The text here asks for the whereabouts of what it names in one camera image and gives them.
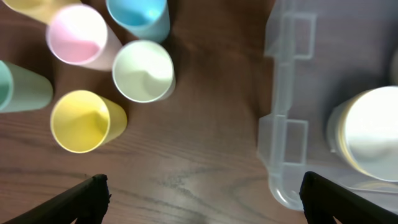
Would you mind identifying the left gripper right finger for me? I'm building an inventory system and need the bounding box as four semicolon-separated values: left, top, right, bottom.
299;171;397;224

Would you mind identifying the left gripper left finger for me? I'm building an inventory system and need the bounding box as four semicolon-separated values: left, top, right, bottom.
6;174;111;224

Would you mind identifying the yellow small bowl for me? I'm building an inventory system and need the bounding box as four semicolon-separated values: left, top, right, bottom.
336;91;369;175

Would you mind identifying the grey small bowl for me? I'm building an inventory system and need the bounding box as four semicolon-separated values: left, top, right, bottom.
326;106;343;155

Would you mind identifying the yellow cup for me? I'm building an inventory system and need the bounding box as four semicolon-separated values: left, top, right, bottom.
2;0;81;24
50;90;127;154

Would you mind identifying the white small bowl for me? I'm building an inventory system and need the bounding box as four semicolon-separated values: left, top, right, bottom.
343;86;397;182

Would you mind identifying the white cup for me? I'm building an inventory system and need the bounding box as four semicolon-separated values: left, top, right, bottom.
112;40;176;103

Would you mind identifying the light blue cup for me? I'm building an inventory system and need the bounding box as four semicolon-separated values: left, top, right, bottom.
106;0;170;43

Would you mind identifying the clear plastic storage container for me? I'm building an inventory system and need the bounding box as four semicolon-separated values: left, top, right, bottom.
258;0;397;212

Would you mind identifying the mint green cup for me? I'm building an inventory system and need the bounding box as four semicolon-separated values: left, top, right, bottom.
1;60;53;113

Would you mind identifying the pink cup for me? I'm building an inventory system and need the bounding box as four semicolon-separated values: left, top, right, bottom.
46;4;122;71

